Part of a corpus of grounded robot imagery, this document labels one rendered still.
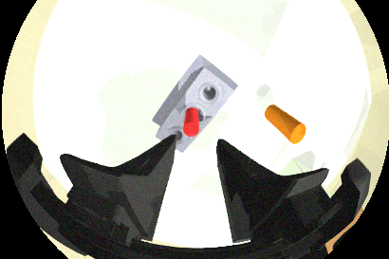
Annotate orange cylinder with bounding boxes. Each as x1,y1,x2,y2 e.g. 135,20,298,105
266,104,306,144

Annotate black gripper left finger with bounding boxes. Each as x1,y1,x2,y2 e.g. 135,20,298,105
60,135,176,242

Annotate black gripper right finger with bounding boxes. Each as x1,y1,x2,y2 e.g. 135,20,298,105
216,139,329,243

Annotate red peg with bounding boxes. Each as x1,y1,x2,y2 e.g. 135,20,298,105
183,106,198,137

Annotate grey plate with three holes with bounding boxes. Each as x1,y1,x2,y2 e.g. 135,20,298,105
156,66,235,154

